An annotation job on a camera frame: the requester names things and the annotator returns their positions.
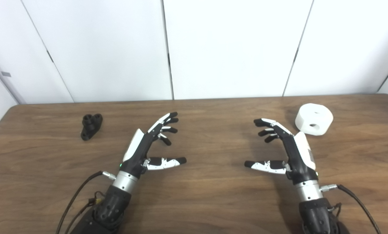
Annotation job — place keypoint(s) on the black flanged holder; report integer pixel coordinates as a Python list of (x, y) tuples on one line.
[(90, 128)]

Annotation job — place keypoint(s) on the small grey wall tag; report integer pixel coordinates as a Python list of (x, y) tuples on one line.
[(6, 74)]

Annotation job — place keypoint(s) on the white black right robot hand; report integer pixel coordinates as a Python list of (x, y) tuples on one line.
[(298, 159)]

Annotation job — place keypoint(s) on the round white cylinder piece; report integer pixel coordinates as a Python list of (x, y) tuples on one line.
[(306, 118)]

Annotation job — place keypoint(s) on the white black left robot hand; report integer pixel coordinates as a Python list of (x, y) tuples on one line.
[(138, 152)]

